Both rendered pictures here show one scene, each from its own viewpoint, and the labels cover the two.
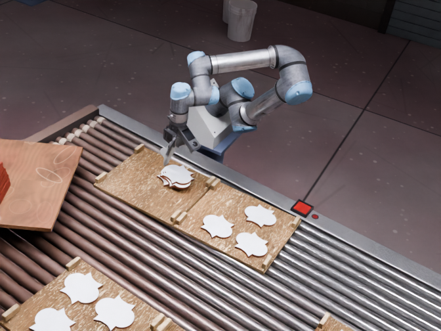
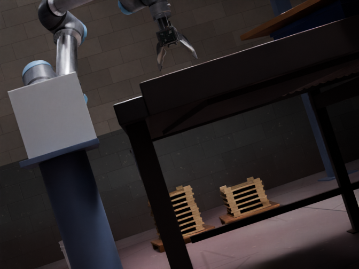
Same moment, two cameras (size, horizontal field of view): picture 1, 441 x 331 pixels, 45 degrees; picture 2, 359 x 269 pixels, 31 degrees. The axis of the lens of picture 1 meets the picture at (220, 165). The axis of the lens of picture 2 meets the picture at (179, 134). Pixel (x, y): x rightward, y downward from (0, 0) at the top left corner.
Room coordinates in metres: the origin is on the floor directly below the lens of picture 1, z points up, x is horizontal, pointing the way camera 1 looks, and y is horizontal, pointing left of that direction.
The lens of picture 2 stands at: (3.21, 2.19, 0.73)
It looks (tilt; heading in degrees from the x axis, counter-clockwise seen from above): 2 degrees up; 237
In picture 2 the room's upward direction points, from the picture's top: 18 degrees counter-clockwise
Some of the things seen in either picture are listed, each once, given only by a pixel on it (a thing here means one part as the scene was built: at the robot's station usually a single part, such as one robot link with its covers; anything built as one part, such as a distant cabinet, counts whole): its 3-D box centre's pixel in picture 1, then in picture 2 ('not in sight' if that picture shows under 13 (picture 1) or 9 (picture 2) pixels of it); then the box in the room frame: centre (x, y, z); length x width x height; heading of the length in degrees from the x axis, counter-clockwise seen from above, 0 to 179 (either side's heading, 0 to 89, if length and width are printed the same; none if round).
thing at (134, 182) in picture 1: (156, 183); not in sight; (1.78, 0.27, 0.93); 0.41 x 0.35 x 0.02; 64
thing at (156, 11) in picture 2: (178, 115); (161, 10); (1.81, 0.19, 1.28); 0.08 x 0.08 x 0.05
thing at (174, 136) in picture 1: (176, 130); (166, 30); (1.82, 0.20, 1.20); 0.09 x 0.08 x 0.12; 47
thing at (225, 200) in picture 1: (238, 224); not in sight; (1.60, -0.11, 0.93); 0.41 x 0.35 x 0.02; 64
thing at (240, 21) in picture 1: (241, 20); not in sight; (5.46, -0.02, 0.19); 0.30 x 0.30 x 0.37
